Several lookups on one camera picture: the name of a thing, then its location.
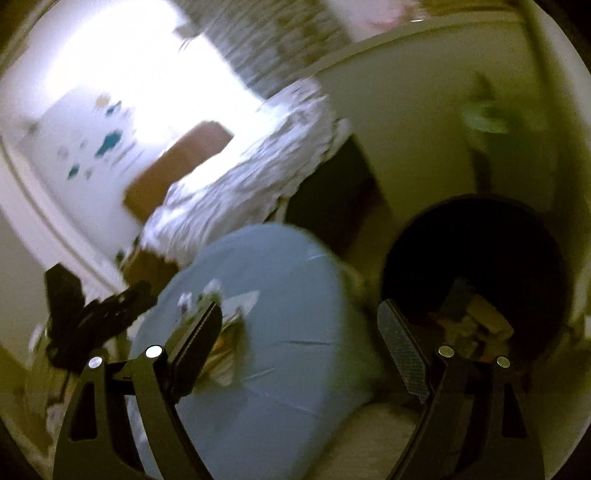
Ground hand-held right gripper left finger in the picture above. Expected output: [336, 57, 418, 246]
[53, 300, 225, 480]

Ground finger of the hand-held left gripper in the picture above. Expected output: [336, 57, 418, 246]
[84, 280, 158, 334]

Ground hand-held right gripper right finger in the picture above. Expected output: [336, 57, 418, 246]
[376, 298, 546, 480]

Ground orange snack packet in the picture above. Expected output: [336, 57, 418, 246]
[211, 322, 242, 357]

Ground long white carton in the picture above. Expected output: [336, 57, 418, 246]
[464, 294, 515, 340]

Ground black trash bin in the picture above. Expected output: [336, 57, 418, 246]
[381, 198, 572, 372]

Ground bed with brown headboard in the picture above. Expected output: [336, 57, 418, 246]
[122, 78, 385, 278]

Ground white ruffled duvet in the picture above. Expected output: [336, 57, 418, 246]
[141, 78, 352, 269]

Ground white dresser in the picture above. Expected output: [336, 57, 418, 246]
[309, 9, 571, 259]

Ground grey patterned curtain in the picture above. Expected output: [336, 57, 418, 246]
[175, 0, 357, 99]

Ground white door frame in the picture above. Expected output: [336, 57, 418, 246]
[0, 134, 131, 297]

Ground blue cloud wall stickers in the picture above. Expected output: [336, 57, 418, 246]
[55, 92, 140, 185]

